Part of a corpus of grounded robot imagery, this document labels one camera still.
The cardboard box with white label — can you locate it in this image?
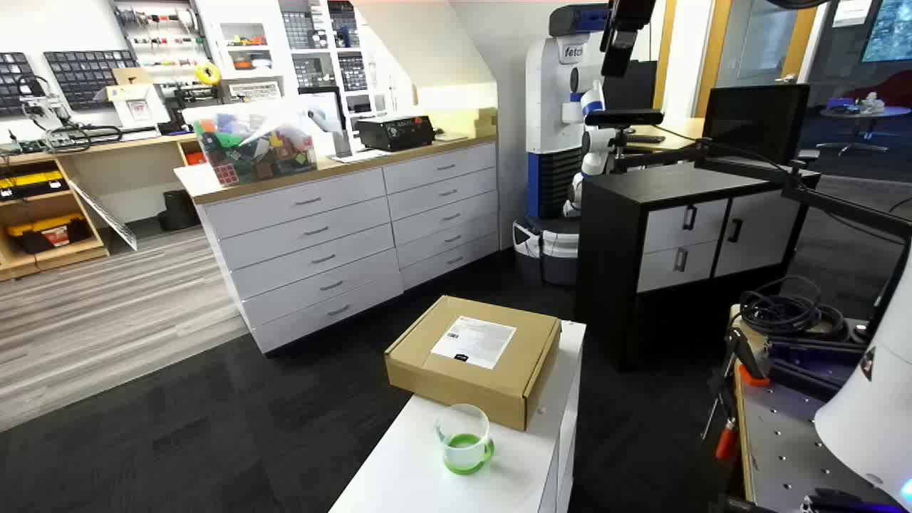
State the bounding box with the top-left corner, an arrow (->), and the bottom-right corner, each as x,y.
382,292 -> 564,432

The white drawer cabinet wooden top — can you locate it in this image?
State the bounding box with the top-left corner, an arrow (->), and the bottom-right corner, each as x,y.
175,128 -> 504,355

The black device on counter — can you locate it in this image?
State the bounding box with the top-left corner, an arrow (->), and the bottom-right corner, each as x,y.
353,111 -> 443,154

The black cabinet with grey drawers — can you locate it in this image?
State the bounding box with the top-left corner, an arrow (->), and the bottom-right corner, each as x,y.
576,161 -> 812,373

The white and blue machine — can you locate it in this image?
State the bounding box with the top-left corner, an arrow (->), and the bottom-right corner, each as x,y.
510,2 -> 617,278

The clear bin of colourful items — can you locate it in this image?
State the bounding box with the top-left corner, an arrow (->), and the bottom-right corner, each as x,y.
181,96 -> 322,187

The black monitor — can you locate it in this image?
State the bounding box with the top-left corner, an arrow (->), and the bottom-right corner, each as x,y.
702,81 -> 812,168

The wooden workbench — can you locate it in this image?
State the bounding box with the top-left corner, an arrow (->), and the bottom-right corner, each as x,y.
0,128 -> 205,232

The white leaning board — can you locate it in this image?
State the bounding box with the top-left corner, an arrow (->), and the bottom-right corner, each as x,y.
63,174 -> 144,257

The metal breadboard table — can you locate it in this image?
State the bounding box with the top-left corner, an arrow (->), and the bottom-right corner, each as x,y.
728,355 -> 912,513

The black horizontal boom rod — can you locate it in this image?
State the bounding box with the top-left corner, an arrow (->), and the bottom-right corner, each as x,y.
699,154 -> 912,241

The black pegboard panel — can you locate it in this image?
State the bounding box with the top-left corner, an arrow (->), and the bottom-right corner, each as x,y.
0,49 -> 45,121
44,46 -> 144,114

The wooden shelf unit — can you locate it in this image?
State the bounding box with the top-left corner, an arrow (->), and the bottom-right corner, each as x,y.
0,150 -> 111,284

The round background table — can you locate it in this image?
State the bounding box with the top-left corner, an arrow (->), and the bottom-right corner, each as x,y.
818,88 -> 912,157

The clear cup with green handle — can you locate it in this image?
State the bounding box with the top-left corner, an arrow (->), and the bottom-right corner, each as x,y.
434,401 -> 499,477

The white pedestal table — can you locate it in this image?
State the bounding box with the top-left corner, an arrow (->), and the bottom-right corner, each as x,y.
325,318 -> 591,513

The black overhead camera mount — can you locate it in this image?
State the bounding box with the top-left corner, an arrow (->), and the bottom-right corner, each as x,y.
595,0 -> 662,81

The white wall shelving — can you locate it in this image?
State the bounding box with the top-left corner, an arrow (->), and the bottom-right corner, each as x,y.
105,0 -> 385,107

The red handled tool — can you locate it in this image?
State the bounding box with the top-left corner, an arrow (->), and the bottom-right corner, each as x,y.
711,412 -> 741,470

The black cable bundle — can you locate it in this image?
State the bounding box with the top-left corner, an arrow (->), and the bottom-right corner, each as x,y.
734,288 -> 855,346

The white picture frame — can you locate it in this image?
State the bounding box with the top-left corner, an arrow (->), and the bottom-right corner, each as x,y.
102,78 -> 175,133

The wall display screen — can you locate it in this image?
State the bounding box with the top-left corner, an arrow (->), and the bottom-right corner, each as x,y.
858,0 -> 912,68

